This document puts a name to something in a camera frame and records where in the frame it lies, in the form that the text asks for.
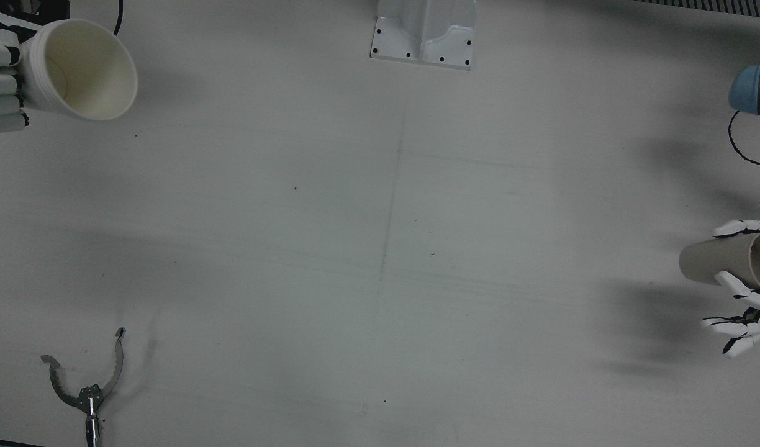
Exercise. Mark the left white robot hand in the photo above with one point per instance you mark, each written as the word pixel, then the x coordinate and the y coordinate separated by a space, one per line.
pixel 749 323

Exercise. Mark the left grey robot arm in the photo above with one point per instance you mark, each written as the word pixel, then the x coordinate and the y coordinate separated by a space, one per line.
pixel 759 87

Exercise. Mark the beige paper cup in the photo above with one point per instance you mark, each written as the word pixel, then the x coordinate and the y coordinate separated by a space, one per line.
pixel 715 257

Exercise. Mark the white ribbed paper cup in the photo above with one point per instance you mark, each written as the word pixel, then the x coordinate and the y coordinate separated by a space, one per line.
pixel 82 68

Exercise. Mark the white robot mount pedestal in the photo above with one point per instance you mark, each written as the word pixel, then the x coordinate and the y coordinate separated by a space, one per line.
pixel 417 31

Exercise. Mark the metal claw tongs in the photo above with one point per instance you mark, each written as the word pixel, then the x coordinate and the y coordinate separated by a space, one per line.
pixel 89 395

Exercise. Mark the grey vent grille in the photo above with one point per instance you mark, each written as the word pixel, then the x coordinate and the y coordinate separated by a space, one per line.
pixel 715 5

